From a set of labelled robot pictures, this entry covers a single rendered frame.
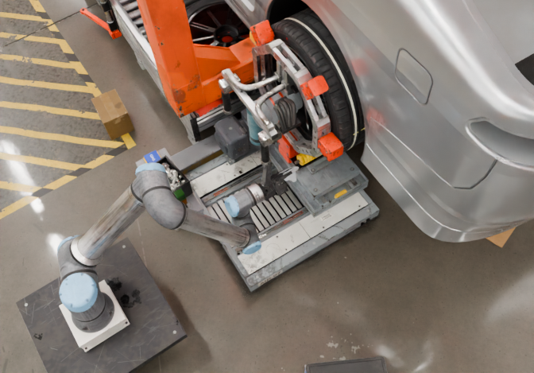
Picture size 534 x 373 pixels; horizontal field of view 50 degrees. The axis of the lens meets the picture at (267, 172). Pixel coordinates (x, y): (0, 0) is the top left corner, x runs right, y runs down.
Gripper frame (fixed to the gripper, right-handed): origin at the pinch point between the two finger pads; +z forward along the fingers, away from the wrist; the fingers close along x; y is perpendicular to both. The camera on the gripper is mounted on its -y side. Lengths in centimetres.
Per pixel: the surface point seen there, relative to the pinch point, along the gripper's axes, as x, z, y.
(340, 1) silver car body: 56, 21, -63
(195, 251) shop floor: -58, -53, 34
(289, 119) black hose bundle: 25.1, -2.6, -27.1
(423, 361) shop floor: 22, 14, 111
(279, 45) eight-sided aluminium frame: 13, 10, -55
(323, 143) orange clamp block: 24.1, 7.4, -11.1
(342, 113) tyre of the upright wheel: 31.9, 17.1, -20.9
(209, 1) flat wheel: -105, 26, -84
